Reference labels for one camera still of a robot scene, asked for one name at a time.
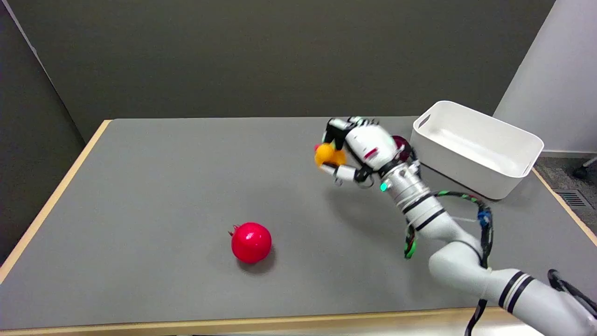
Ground black cable with green tape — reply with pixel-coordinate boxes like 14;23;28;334
404;190;494;336

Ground black cable loop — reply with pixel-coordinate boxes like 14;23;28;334
548;269;597;311

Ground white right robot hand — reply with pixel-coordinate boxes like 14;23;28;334
320;117;415;188

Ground yellow rubber duck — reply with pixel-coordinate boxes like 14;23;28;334
314;143;347;168

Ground floor vent grille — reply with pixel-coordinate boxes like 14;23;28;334
556;190;593;208

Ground red pomegranate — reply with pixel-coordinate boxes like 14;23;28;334
229;222;272;264

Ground black chair base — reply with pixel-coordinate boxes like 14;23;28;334
573;158;597;181

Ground white plastic box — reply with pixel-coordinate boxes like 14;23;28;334
410;100;545;200

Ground dark red round object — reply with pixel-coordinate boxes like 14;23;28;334
392;135;413;157

